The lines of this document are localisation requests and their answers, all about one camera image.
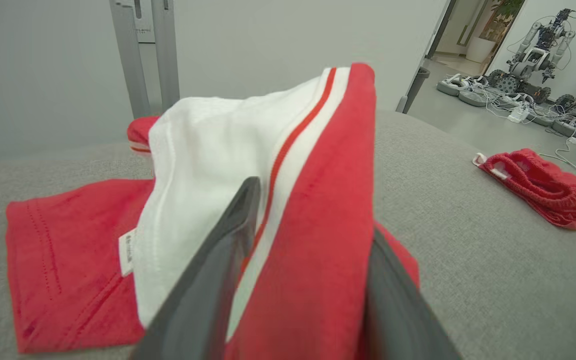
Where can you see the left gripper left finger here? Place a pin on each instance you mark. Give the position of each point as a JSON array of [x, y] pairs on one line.
[[203, 310]]

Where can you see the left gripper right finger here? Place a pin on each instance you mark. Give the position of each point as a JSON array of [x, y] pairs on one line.
[[398, 330]]

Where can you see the red Bulls shorts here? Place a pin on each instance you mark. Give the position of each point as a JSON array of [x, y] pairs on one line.
[[543, 190]]

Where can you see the red white-sleeved t-shirt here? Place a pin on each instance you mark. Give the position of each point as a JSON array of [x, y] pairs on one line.
[[318, 225]]

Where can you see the white grey wheeled robot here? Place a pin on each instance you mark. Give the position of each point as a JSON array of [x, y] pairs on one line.
[[538, 57]]

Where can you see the grey white floor device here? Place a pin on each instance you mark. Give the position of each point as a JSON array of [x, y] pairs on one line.
[[473, 99], [450, 87]]

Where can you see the plant in white pot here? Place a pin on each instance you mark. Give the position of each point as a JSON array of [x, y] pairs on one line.
[[480, 50]]

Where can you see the dark grey floor bin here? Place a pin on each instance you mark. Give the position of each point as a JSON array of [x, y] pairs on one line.
[[414, 87]]

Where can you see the black door frame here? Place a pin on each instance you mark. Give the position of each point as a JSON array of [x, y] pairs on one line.
[[442, 27]]

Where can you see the grey metal post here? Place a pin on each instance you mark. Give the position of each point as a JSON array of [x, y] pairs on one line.
[[168, 65], [130, 65]]

